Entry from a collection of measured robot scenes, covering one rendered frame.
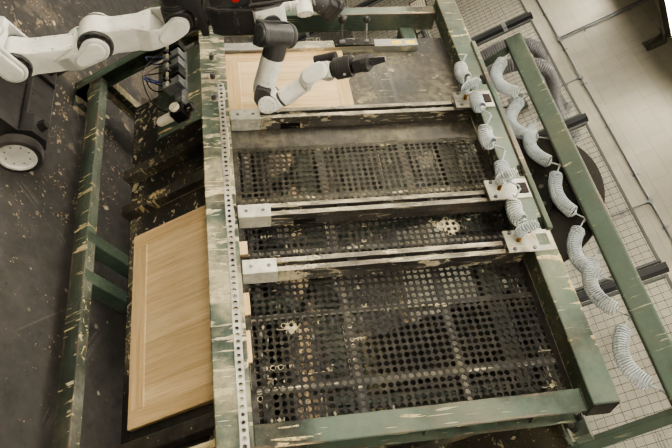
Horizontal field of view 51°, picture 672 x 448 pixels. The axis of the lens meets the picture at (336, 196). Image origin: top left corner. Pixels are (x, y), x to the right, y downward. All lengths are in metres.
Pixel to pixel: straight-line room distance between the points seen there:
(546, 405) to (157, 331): 1.52
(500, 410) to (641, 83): 7.26
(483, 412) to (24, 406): 1.65
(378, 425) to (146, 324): 1.15
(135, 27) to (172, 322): 1.19
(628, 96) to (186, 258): 7.05
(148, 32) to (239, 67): 0.58
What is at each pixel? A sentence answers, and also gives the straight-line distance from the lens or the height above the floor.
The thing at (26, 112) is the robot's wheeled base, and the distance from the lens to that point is 3.24.
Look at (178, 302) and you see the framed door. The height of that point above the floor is 0.49.
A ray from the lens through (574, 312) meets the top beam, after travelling 2.66.
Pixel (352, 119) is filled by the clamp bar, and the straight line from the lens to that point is 3.11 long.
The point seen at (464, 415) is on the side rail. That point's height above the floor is 1.48.
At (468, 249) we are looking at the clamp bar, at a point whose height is 1.65.
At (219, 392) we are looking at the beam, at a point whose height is 0.82.
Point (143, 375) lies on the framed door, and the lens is 2.93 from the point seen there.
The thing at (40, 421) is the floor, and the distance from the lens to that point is 2.95.
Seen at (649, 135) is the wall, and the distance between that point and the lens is 8.78.
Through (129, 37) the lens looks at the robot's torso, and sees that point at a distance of 3.00.
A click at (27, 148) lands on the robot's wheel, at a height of 0.17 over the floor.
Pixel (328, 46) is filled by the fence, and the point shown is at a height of 1.33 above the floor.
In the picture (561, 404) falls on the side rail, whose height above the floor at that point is 1.77.
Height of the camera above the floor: 2.01
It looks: 16 degrees down
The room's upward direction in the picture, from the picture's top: 66 degrees clockwise
